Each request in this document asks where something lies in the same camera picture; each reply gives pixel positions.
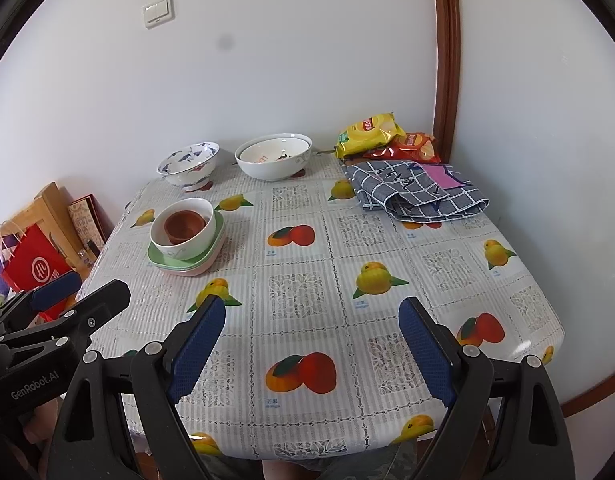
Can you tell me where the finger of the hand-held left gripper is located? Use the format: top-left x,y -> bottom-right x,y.
55,279 -> 132,343
0,270 -> 83,333

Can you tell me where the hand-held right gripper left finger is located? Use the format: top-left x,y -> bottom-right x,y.
46,293 -> 227,480

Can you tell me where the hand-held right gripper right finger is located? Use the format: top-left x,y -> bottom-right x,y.
397,296 -> 577,480

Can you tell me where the pink plastic plate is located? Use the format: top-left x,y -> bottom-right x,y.
160,240 -> 223,277

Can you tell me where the plain white ceramic bowl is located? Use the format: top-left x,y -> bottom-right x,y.
150,197 -> 217,261

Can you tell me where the green plastic plate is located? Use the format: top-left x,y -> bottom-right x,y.
148,212 -> 226,268

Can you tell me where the red paper bag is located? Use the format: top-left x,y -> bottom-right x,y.
2,224 -> 83,321

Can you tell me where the patterned brown book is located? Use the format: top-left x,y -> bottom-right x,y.
68,194 -> 113,256

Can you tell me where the wooden board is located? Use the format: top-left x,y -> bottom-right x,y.
0,182 -> 83,261

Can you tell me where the fruit print tablecloth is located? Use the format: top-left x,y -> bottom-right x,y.
80,152 -> 565,461

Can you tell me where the grey checked cloth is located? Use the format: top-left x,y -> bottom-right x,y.
343,159 -> 491,223

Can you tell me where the blue patterned footed bowl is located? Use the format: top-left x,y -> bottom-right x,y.
156,141 -> 221,193

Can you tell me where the brown wooden baseboard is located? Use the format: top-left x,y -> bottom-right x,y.
560,342 -> 615,418

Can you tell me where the large white ceramic bowl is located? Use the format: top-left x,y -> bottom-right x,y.
234,133 -> 313,181

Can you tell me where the red chip bag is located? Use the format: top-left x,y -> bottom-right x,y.
362,131 -> 441,163

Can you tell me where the white bowl with red print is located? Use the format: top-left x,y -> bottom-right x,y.
239,137 -> 311,163

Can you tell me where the yellow chip bag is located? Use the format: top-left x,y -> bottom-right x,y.
336,113 -> 407,158

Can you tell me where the brown wooden door frame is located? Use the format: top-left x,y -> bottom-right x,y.
430,0 -> 461,166

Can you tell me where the white light switch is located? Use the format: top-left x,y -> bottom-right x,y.
142,0 -> 174,30

